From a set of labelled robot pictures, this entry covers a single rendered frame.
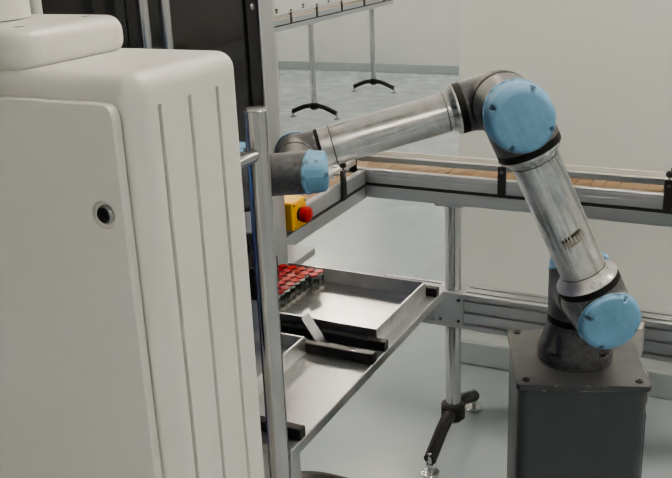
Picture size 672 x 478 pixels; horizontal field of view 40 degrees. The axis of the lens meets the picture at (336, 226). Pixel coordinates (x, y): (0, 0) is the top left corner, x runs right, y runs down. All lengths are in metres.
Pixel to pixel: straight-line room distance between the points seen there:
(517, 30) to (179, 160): 2.47
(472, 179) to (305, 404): 1.28
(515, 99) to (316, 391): 0.61
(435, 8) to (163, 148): 9.53
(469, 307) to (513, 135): 1.38
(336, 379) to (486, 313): 1.26
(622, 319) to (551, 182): 0.29
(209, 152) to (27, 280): 0.21
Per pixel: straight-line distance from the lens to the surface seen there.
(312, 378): 1.68
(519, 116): 1.56
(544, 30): 3.22
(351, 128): 1.69
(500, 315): 2.86
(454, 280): 2.89
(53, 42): 0.90
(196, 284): 0.89
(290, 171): 1.57
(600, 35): 3.18
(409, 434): 3.20
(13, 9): 0.98
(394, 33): 10.52
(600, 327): 1.73
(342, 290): 2.05
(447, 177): 2.75
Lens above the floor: 1.67
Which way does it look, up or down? 18 degrees down
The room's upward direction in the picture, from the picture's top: 2 degrees counter-clockwise
